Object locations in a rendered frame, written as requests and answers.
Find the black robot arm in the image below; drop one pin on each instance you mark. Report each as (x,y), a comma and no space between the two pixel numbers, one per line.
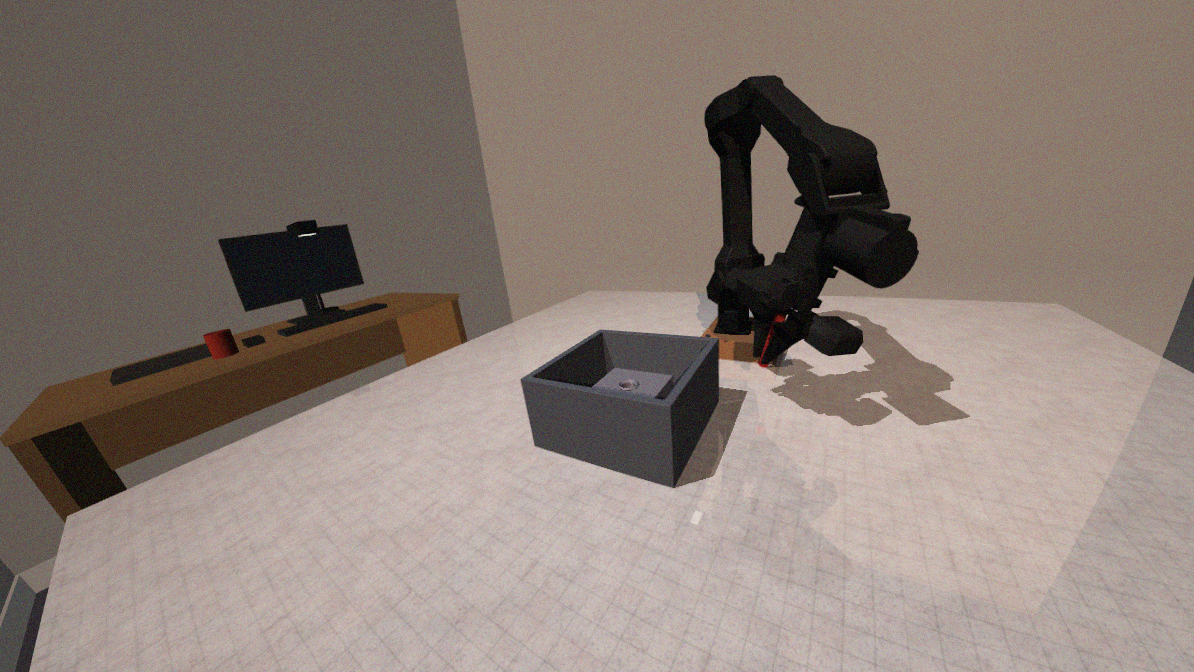
(853,233)

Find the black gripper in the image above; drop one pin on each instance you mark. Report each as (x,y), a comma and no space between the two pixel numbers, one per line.
(831,335)

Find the red peg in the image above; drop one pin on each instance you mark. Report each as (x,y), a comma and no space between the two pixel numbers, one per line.
(777,318)

